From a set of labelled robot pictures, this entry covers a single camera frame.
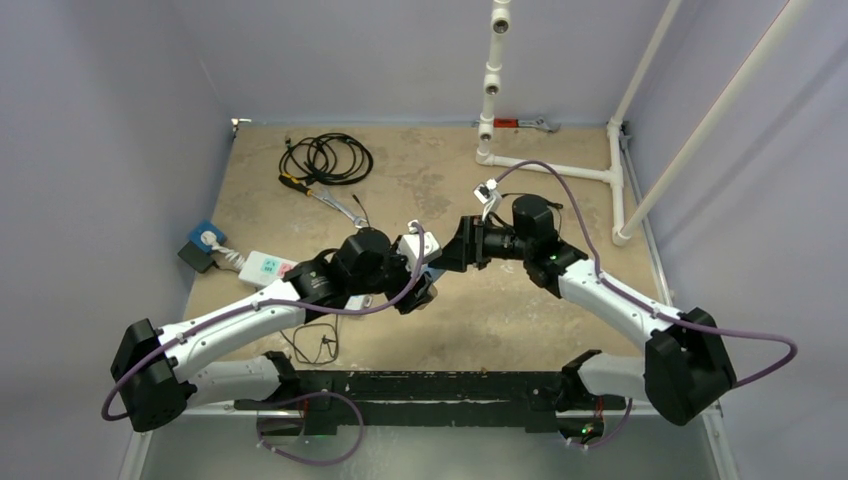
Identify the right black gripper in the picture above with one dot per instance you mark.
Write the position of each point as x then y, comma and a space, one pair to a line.
472, 242

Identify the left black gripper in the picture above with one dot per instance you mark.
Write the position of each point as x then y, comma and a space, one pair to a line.
419, 292

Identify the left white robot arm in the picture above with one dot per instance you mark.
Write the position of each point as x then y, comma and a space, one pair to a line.
159, 372

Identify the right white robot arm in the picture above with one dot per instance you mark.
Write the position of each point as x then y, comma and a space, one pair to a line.
683, 367

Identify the silver open-end wrench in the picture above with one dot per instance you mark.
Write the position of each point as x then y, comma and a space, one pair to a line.
325, 197

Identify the white colourful power strip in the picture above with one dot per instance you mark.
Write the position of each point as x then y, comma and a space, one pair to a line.
266, 272

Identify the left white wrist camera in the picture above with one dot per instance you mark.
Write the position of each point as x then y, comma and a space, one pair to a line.
418, 248

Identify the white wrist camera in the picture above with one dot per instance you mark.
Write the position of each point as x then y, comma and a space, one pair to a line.
488, 195
418, 248

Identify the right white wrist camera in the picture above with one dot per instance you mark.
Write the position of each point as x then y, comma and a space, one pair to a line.
488, 195

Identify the red handled adjustable wrench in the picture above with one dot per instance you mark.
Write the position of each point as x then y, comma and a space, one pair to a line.
513, 123

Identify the white PVC pipe frame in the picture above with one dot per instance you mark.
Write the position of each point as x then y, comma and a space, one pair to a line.
616, 43

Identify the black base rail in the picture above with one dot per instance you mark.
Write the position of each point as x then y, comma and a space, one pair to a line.
512, 399

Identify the yellow handled screwdriver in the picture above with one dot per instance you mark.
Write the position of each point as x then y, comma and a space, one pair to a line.
294, 184

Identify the blue wall socket box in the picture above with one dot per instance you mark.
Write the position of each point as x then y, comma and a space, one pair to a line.
205, 235

